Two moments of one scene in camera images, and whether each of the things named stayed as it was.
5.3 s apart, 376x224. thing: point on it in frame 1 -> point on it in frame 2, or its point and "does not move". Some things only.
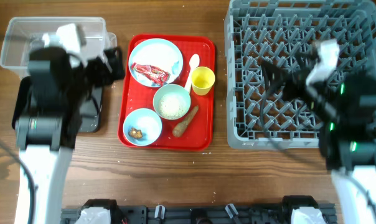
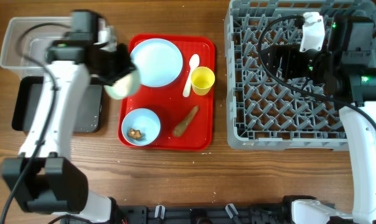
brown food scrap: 135,133 does not move
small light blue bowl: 142,127 does not move
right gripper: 296,86 -> 289,54
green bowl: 171,101 -> 125,87
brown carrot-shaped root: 181,126 does not move
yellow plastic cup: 202,79 does not move
